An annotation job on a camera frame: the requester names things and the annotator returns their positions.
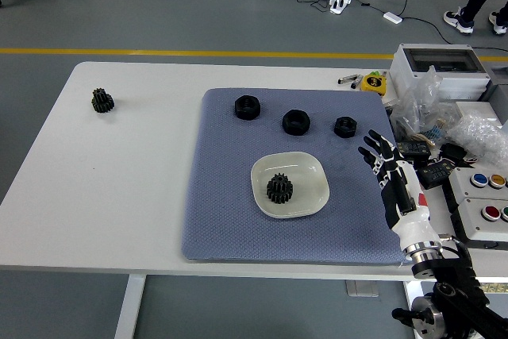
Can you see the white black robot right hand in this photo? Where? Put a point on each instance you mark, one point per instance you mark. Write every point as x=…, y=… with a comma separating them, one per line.
x=412, y=224

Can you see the large black gear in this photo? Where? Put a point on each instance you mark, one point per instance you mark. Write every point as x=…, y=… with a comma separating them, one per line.
x=278, y=198

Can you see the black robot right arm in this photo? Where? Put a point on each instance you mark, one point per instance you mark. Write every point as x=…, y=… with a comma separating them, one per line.
x=456, y=295

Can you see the grey red-green button box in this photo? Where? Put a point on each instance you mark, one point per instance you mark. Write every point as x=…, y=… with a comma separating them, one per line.
x=472, y=228

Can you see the small black hex nut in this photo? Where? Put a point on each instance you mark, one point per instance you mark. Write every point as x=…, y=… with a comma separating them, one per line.
x=346, y=127

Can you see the white flat box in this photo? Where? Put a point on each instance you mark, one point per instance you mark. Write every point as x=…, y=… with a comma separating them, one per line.
x=476, y=109

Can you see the medium black hex nut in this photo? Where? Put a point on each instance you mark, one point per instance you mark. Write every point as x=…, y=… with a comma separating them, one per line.
x=295, y=122

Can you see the large black hex nut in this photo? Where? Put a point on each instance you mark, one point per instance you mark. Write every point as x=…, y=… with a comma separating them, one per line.
x=247, y=108

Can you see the black digital meter module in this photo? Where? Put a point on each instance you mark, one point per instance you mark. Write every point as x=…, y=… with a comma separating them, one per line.
x=436, y=174
x=414, y=148

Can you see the small black plastic part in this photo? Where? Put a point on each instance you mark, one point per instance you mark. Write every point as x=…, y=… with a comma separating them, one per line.
x=454, y=151

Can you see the green terminal strip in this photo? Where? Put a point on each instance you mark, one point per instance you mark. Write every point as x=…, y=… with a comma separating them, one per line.
x=496, y=287

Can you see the white square plate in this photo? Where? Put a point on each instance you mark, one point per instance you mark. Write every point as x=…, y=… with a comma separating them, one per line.
x=309, y=180

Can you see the bubble wrap bundle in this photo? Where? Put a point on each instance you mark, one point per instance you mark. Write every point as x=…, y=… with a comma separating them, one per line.
x=480, y=132

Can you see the clear plastic bag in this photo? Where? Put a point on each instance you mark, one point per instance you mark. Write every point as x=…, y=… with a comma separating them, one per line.
x=420, y=105

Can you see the yellow tape measure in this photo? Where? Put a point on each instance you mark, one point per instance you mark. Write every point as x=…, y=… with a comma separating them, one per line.
x=373, y=83

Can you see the short black marker pen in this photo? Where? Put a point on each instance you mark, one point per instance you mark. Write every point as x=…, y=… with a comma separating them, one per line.
x=356, y=83

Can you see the grey device case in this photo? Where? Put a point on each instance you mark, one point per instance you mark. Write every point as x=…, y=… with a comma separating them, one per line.
x=498, y=85

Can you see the blue-grey textured mat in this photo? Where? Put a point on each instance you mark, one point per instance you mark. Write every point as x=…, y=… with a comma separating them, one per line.
x=222, y=216

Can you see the white small adapter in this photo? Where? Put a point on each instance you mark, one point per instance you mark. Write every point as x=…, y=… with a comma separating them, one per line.
x=392, y=17

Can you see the white power strip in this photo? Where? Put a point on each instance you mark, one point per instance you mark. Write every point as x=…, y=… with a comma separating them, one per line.
x=340, y=3

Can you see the black stacked double gear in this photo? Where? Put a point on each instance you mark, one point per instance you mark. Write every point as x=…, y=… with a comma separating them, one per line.
x=103, y=101

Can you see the grey under-table bracket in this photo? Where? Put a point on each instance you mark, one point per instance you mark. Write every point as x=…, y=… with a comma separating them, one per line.
x=362, y=288

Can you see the white electrical enclosure box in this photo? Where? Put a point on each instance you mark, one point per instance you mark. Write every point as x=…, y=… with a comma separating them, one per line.
x=436, y=61

